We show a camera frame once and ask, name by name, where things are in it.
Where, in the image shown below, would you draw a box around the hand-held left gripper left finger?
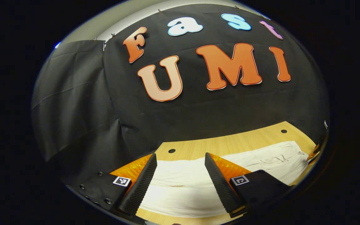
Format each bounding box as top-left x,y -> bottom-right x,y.
64,152 -> 158,219

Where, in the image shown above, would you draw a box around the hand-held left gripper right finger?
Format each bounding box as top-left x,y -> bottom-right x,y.
204,152 -> 296,218

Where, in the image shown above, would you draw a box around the white jeans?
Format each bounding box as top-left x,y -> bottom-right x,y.
139,141 -> 308,218

